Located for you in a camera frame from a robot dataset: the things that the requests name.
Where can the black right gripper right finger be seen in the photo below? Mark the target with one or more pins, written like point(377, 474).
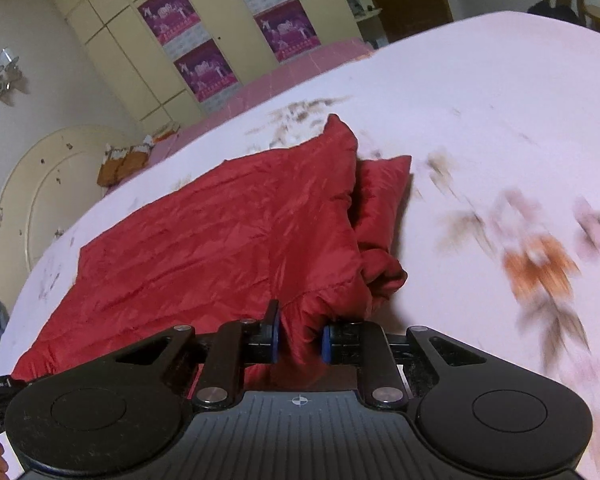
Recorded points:
point(342, 342)

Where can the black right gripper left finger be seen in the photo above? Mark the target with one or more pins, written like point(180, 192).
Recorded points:
point(261, 338)

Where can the red padded jacket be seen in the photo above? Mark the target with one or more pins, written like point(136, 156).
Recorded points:
point(310, 227)

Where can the dark clothes on chair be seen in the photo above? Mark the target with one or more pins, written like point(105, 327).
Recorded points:
point(561, 13)

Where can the white floral bed sheet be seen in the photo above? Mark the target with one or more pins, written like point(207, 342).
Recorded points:
point(500, 239)

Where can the cream curved headboard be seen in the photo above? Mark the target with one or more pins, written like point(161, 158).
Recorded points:
point(51, 187)

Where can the bottom left purple poster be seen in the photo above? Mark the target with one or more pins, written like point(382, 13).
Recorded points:
point(206, 71)

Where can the pink checked bed cover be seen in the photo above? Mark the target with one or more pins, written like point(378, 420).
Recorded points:
point(284, 77)

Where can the bottom right purple poster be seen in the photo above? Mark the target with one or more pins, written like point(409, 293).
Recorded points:
point(287, 30)

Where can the cream wardrobe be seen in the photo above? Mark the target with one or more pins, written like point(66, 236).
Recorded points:
point(141, 72)

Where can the cream corner shelf unit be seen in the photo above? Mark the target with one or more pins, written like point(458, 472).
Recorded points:
point(366, 13)

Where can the top left purple poster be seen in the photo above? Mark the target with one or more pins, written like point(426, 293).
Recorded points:
point(168, 19)

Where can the wall lamp fixture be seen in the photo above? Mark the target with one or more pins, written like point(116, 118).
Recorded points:
point(10, 72)

